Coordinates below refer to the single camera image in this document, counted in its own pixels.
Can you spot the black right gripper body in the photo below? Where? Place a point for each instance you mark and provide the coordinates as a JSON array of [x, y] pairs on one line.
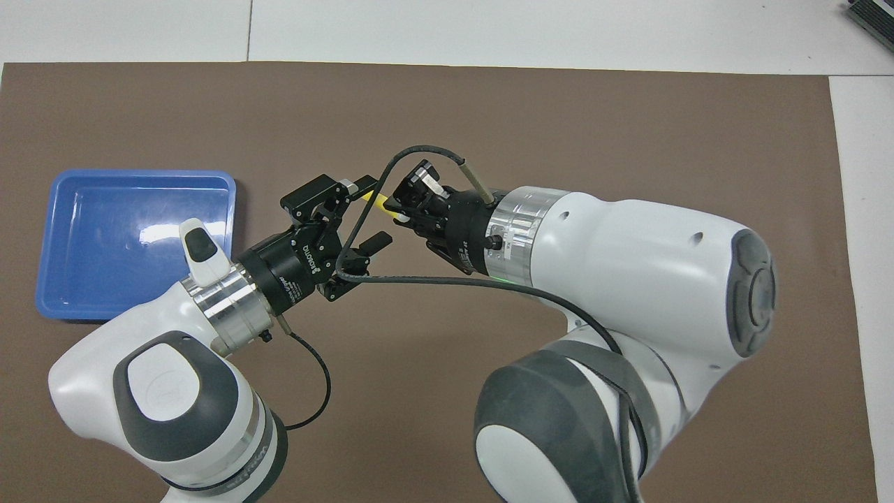
[[461, 230]]

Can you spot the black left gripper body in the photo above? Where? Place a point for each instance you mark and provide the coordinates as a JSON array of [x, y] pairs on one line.
[[293, 265]]

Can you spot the yellow pen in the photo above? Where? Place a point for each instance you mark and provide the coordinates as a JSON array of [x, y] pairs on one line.
[[379, 202]]

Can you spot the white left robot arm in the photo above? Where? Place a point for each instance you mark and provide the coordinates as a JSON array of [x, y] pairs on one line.
[[167, 391]]

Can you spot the blue plastic tray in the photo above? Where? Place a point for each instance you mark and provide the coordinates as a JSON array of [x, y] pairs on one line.
[[105, 230]]

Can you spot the brown table mat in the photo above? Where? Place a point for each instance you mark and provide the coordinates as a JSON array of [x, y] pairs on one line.
[[489, 112]]

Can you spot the grey ribbed device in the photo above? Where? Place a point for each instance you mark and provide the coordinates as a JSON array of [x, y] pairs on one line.
[[873, 21]]

